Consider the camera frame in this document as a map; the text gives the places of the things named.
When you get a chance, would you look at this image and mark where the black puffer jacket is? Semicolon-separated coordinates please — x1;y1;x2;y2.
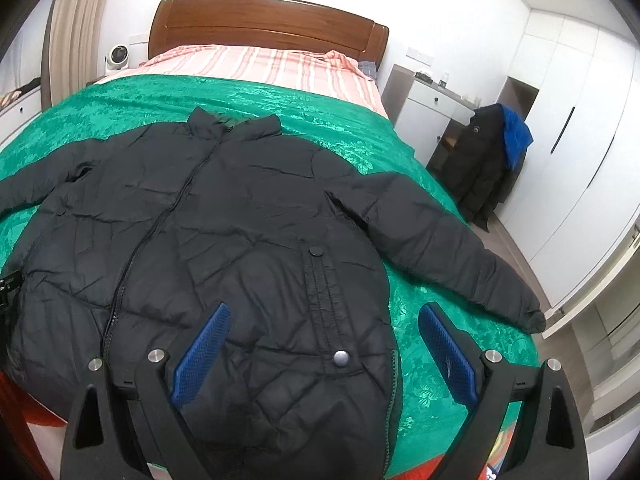
1;110;544;479

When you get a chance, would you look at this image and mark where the red fleece blanket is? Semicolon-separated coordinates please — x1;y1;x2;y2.
1;373;66;479

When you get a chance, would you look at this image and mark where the white dresser left side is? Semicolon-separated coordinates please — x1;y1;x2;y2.
0;77;41;150

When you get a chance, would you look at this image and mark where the beige curtain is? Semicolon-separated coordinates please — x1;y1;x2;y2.
40;0;106;110

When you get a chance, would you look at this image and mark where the small white desk fan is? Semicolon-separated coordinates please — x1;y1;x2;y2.
105;44;129;73

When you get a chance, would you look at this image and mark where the white wardrobe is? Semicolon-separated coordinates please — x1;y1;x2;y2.
498;0;639;308

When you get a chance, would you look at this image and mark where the black coat on chair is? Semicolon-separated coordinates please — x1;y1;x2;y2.
427;103;527;231

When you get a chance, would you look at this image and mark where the blue garment on chair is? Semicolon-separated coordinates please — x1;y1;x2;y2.
501;105;534;169

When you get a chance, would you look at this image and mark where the white nightstand with drawer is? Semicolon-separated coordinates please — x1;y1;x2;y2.
382;64;476;166

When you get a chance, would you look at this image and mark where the green satin bedspread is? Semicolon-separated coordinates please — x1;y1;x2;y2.
1;75;538;479

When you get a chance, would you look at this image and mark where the brown wooden headboard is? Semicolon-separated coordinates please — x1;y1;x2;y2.
148;0;390;66

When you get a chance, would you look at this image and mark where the pink plaid bed sheet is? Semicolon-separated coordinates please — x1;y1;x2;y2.
99;44;387;117

